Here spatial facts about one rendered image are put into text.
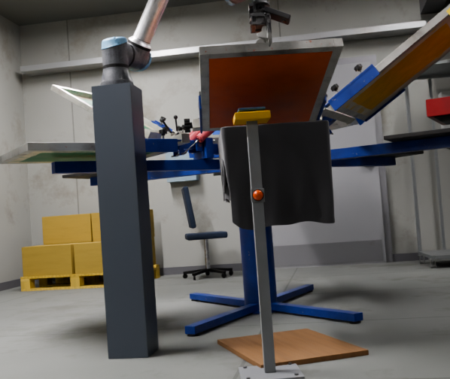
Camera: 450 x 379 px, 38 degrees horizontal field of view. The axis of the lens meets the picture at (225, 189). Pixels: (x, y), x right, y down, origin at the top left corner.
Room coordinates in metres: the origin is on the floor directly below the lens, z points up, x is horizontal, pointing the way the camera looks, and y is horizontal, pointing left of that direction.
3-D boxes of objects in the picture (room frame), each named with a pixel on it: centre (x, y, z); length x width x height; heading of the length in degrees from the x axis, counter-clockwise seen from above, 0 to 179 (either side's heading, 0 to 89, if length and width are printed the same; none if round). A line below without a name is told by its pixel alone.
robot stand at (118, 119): (2.94, 0.46, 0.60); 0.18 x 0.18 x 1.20; 81
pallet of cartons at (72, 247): (6.66, 1.41, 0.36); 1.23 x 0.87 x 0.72; 81
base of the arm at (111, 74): (2.94, 0.46, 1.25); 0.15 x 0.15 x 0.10
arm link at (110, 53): (2.95, 0.45, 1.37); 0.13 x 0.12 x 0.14; 149
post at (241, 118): (2.40, -0.12, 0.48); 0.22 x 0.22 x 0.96; 2
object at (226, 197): (2.91, -0.03, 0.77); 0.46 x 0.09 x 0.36; 2
